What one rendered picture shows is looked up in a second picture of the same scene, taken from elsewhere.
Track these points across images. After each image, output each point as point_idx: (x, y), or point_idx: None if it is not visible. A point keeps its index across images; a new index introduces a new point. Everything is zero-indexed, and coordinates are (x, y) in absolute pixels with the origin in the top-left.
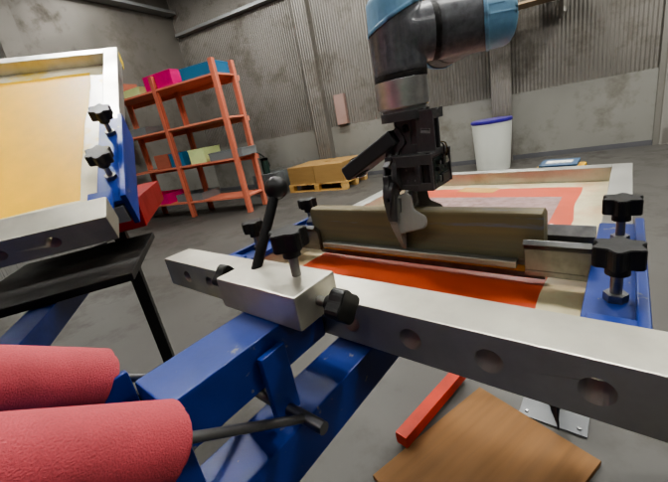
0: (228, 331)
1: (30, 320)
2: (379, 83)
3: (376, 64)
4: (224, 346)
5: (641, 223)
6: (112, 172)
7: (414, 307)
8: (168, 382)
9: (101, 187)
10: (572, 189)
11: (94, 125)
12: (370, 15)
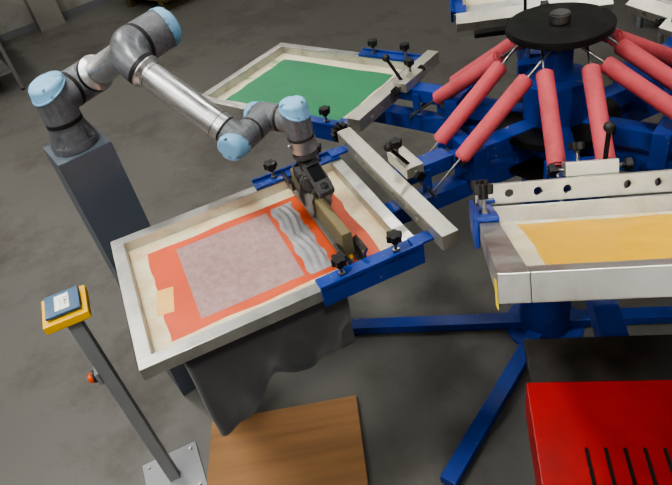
0: (424, 162)
1: (607, 317)
2: (314, 135)
3: (312, 127)
4: (426, 157)
5: (257, 177)
6: (478, 202)
7: (372, 153)
8: (441, 152)
9: (487, 204)
10: (154, 255)
11: (520, 244)
12: (307, 107)
